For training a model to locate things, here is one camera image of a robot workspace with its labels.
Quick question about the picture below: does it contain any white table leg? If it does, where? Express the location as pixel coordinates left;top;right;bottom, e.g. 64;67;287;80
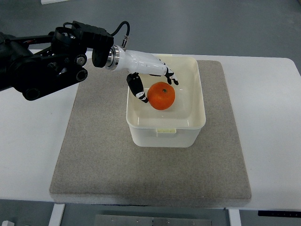
48;204;65;226
228;209;242;226

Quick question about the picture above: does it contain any white plastic box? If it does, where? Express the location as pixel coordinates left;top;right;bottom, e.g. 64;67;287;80
126;55;206;147

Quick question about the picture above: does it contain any orange fruit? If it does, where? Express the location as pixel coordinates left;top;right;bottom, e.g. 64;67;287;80
147;82;175;110

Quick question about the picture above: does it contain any white object bottom left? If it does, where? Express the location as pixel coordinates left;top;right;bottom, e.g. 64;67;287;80
1;220;15;226

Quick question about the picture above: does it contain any grey felt mat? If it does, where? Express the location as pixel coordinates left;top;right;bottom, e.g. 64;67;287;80
49;60;252;208

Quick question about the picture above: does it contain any white object top edge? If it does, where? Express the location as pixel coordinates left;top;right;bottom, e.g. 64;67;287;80
41;0;68;5

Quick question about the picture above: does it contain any white left table leg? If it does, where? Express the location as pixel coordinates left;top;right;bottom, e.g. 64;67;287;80
48;204;65;226

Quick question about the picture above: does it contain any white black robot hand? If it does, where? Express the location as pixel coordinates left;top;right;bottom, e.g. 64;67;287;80
105;45;179;103

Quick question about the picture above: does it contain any black table control panel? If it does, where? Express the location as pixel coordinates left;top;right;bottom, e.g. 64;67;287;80
258;210;301;218

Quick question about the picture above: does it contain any white right table leg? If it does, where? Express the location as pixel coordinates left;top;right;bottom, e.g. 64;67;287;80
228;209;242;226

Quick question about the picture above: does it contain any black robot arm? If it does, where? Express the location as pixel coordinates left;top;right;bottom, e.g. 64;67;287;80
0;21;179;102

